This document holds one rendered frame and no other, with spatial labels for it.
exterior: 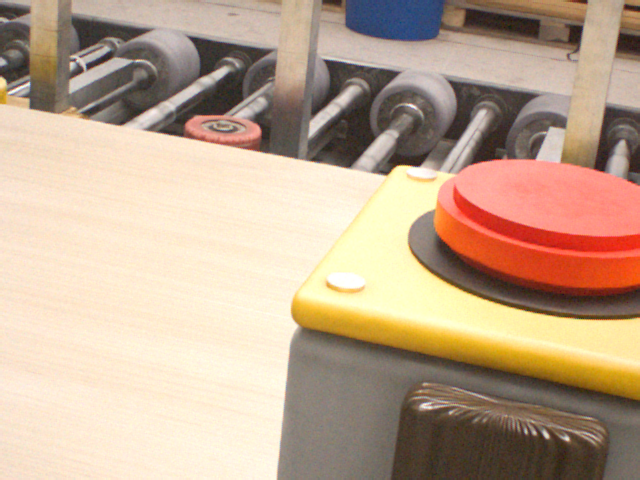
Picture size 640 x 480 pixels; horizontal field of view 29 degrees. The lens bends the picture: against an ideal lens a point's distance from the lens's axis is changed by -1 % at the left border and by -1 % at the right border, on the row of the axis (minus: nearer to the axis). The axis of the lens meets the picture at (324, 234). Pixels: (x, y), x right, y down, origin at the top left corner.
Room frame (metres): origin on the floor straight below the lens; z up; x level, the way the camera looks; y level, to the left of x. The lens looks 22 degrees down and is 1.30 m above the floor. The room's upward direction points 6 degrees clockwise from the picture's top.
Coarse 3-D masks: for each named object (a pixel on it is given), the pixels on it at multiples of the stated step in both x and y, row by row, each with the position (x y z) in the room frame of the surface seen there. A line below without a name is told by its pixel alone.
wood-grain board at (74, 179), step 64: (0, 128) 1.17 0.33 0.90; (64, 128) 1.19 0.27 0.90; (128, 128) 1.22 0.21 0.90; (0, 192) 1.00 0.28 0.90; (64, 192) 1.02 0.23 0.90; (128, 192) 1.03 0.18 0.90; (192, 192) 1.05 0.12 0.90; (256, 192) 1.07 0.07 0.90; (320, 192) 1.09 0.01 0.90; (0, 256) 0.87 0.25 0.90; (64, 256) 0.88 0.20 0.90; (128, 256) 0.89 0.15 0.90; (192, 256) 0.91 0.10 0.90; (256, 256) 0.92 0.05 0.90; (320, 256) 0.94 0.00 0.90; (0, 320) 0.76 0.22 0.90; (64, 320) 0.77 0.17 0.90; (128, 320) 0.78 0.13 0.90; (192, 320) 0.79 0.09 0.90; (256, 320) 0.81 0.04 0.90; (0, 384) 0.68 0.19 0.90; (64, 384) 0.68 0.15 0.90; (128, 384) 0.69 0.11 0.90; (192, 384) 0.70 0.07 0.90; (256, 384) 0.71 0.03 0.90; (0, 448) 0.60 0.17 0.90; (64, 448) 0.61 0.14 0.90; (128, 448) 0.62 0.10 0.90; (192, 448) 0.63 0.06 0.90; (256, 448) 0.63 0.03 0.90
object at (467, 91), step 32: (96, 32) 1.94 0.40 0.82; (128, 32) 1.93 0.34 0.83; (192, 32) 1.92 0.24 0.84; (352, 64) 1.84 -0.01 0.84; (384, 64) 1.85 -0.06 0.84; (224, 96) 1.89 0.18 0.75; (480, 96) 1.79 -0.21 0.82; (512, 96) 1.78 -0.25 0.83; (352, 128) 1.84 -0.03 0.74; (448, 128) 1.80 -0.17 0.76; (320, 160) 1.84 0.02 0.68; (352, 160) 1.75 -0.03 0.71; (416, 160) 1.78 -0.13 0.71; (480, 160) 1.79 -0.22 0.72
